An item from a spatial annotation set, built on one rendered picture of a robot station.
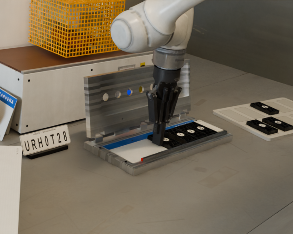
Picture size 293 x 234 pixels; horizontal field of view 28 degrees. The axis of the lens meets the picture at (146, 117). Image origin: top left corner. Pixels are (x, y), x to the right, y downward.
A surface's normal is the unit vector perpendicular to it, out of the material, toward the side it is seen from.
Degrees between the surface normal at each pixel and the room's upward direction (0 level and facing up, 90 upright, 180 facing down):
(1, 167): 0
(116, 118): 79
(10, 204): 0
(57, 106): 90
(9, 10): 90
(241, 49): 90
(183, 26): 89
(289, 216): 0
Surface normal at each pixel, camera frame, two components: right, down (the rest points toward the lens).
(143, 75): 0.72, 0.14
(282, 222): 0.11, -0.93
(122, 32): -0.68, 0.29
